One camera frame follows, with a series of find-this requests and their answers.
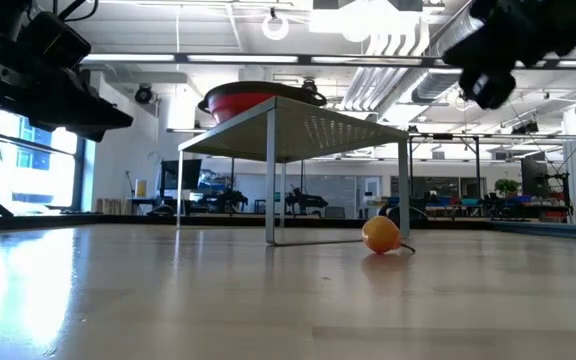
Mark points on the black ceiling spotlight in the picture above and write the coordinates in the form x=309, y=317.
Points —
x=310, y=85
x=143, y=95

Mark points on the small orange toy pear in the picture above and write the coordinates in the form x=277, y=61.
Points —
x=380, y=235

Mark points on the tan wooden blocks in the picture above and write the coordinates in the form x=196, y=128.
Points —
x=113, y=206

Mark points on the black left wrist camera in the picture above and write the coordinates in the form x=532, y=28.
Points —
x=55, y=40

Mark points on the black gantry frame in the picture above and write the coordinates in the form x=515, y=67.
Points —
x=477, y=165

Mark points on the yellow canister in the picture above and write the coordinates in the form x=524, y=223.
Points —
x=141, y=188

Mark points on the green potted plant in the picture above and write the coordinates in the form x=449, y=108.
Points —
x=507, y=186

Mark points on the black monitor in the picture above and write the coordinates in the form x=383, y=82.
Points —
x=183, y=175

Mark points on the pale green perforated metal shelf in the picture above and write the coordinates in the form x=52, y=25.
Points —
x=318, y=130

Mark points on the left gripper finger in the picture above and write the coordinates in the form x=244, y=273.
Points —
x=93, y=120

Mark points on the black aluminium table frame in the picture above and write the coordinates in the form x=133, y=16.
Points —
x=343, y=221

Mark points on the red collapsible bowl grey rim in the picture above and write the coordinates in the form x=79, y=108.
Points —
x=238, y=105

